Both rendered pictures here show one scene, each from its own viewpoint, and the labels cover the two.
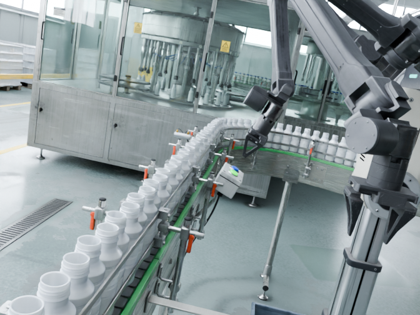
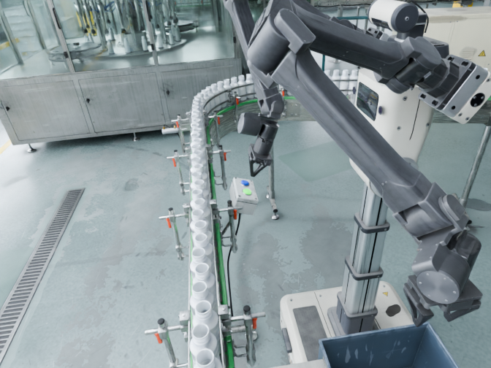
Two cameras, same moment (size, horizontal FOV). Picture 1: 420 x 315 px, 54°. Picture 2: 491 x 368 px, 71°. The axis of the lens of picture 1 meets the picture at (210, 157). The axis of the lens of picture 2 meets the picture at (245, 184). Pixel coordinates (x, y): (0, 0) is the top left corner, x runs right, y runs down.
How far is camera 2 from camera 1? 0.51 m
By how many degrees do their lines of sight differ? 22
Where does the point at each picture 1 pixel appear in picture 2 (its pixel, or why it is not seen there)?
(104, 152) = (88, 127)
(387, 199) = (455, 306)
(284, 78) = (271, 94)
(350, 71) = (397, 190)
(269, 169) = not seen: hidden behind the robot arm
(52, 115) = (22, 110)
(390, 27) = (394, 62)
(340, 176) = not seen: hidden behind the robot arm
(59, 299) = not seen: outside the picture
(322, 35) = (354, 150)
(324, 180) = (299, 114)
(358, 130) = (433, 282)
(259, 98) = (253, 125)
